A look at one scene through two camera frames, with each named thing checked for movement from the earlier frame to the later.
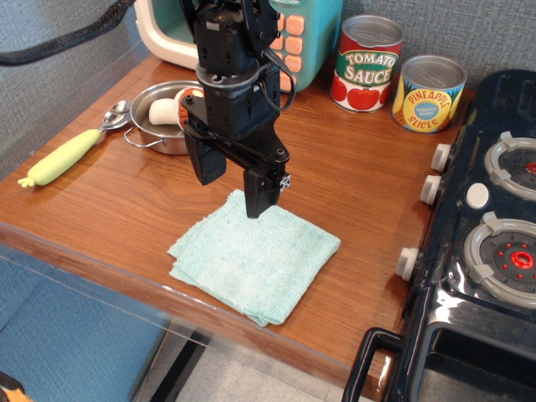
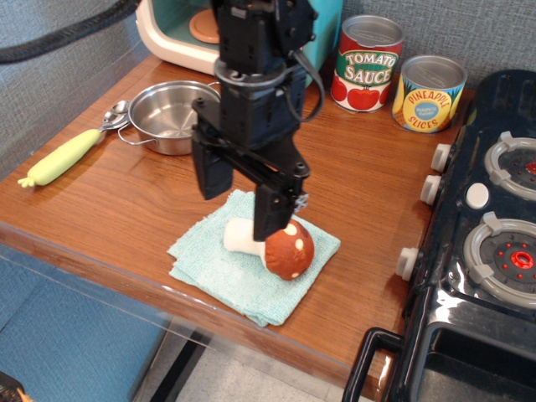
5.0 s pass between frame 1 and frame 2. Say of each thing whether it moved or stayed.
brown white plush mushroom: moved
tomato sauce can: stayed
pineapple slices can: stayed
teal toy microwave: stayed
